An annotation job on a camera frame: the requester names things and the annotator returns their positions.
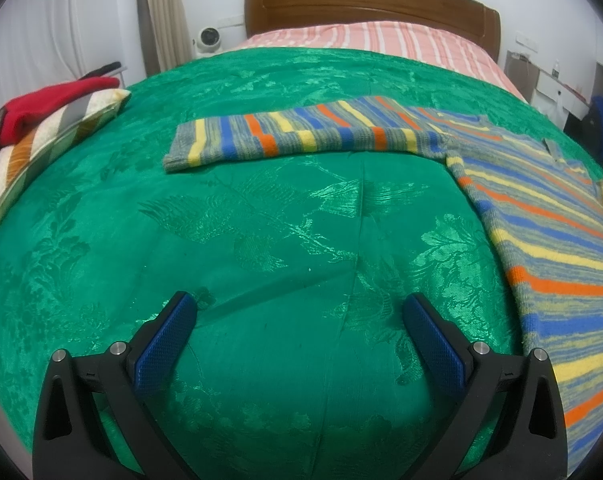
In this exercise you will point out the wooden headboard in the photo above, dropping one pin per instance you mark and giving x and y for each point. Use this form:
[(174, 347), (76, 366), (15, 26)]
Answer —
[(371, 0)]

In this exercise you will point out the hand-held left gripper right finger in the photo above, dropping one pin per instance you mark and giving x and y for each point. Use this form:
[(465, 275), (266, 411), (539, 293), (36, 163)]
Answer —
[(436, 345)]

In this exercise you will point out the striped pillow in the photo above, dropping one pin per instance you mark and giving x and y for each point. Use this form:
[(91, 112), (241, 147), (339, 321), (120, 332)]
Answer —
[(56, 135)]

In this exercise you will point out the pink striped bed sheet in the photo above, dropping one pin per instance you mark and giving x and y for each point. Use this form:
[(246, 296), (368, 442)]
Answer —
[(381, 40)]

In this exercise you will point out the green patterned bedspread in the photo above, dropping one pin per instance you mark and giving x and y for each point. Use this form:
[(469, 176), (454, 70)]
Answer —
[(281, 235)]

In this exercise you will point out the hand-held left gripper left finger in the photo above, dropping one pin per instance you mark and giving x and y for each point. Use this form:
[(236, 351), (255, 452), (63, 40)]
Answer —
[(164, 345)]

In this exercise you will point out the white desk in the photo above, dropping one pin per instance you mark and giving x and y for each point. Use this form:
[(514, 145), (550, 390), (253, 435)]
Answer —
[(556, 85)]

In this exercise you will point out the small white fan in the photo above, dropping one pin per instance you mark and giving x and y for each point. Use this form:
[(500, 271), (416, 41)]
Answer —
[(209, 40)]

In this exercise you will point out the white sheer curtain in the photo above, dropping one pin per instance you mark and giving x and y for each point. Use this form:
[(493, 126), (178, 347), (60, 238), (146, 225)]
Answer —
[(46, 25)]

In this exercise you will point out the white wall switch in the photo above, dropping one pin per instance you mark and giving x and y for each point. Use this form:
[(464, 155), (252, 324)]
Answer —
[(526, 40)]

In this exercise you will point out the dark object on windowsill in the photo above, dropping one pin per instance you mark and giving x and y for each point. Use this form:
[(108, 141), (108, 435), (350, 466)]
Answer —
[(101, 69)]

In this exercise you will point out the beige curtain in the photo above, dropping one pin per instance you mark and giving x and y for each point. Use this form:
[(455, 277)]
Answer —
[(166, 10)]

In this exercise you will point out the white wall socket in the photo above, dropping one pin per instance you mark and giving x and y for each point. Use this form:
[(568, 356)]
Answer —
[(231, 21)]

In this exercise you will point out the red cloth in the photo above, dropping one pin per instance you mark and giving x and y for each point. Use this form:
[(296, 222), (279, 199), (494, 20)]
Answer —
[(46, 100)]

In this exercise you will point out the striped knit sweater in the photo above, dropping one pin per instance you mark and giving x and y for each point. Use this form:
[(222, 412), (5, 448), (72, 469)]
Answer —
[(556, 240)]

